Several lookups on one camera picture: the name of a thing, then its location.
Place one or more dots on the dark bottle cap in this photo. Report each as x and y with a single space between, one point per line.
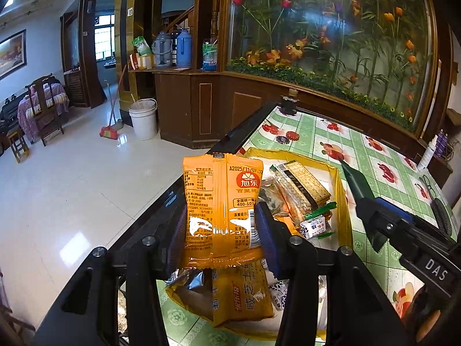
282 140

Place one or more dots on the dark ink bottle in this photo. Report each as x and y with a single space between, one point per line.
289 105

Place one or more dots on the framed wall picture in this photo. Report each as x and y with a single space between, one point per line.
12 54

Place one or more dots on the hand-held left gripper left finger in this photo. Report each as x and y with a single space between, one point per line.
176 241

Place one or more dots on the dark green sachet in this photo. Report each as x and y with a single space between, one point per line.
354 182

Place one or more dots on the silver snack packet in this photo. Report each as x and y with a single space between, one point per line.
196 288

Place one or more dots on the yellow and red carton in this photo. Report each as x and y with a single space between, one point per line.
140 61

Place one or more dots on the dark wooden table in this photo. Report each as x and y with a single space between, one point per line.
230 140

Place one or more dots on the brown wooden cabinet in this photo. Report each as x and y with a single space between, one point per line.
180 104

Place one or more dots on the green and white bag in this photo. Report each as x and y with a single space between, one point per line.
142 47

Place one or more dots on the glass display of artificial flowers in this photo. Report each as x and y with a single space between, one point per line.
324 43

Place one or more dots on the orange snack packet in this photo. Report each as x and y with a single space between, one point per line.
216 205

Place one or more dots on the red bottle cap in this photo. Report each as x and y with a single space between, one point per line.
293 136

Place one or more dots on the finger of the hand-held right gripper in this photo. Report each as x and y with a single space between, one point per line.
385 225
394 207

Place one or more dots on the small wooden stool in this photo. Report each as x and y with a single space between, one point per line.
18 137

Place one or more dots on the blue thermos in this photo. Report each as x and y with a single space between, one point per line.
183 50

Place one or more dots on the small white candy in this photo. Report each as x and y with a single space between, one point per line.
313 227
278 292

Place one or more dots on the white box with yellow rim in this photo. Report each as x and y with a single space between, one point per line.
340 202

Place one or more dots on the white plastic bucket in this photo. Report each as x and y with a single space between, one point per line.
144 122

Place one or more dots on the white spray bottle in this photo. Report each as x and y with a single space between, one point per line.
428 153

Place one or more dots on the clear packet with green tie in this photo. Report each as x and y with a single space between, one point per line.
270 196

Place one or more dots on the wooden chair with cloth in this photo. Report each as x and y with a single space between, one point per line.
59 99

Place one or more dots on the person's right hand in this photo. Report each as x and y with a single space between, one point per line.
428 326

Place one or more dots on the purple spray can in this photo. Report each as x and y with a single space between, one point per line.
445 146
439 144

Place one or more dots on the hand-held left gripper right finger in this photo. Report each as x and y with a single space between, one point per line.
270 241

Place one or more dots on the grey thermos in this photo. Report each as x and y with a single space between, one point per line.
162 48

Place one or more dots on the red broom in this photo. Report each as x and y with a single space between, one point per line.
109 132

